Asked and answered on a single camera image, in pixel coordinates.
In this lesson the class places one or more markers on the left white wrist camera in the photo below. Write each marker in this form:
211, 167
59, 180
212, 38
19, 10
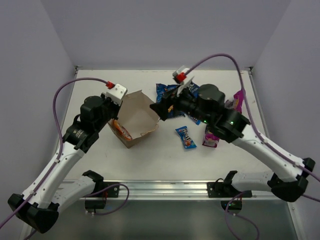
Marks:
116, 92

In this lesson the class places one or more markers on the blue Kettle chips bag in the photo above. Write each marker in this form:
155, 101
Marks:
193, 88

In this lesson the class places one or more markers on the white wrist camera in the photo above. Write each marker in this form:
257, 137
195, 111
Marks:
116, 92
182, 80

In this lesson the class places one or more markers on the aluminium front rail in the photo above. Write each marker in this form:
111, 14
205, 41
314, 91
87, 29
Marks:
167, 190

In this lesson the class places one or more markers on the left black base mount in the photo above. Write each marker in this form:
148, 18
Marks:
111, 192

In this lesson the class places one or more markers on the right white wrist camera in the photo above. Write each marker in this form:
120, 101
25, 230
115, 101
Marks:
182, 80

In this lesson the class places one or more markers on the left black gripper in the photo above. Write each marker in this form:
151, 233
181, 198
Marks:
114, 110

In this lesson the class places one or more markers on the purple snack packet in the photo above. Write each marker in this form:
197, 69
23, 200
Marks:
209, 139
235, 102

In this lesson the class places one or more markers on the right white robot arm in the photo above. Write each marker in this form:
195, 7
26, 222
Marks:
287, 174

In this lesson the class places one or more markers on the small blue M&M's packet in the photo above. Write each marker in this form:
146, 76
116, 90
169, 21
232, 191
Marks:
195, 120

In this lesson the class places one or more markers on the brown paper bag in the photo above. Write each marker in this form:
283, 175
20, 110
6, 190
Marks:
137, 117

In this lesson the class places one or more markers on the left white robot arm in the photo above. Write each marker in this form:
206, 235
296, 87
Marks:
36, 206

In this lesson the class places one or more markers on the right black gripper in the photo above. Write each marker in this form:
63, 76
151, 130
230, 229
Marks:
172, 97

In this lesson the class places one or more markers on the orange Fox's candy packet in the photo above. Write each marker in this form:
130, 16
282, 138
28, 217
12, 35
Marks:
122, 131

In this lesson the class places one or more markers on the blue Doritos chips bag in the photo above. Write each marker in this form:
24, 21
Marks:
162, 96

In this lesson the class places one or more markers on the left black controller box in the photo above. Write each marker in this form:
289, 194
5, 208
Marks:
93, 205

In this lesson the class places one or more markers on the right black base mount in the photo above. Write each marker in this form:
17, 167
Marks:
221, 188

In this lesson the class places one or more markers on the black controller box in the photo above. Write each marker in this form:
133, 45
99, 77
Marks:
235, 206
93, 205

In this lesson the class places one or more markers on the right black controller box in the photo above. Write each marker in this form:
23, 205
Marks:
235, 206

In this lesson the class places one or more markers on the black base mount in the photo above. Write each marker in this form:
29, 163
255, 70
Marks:
221, 188
111, 192

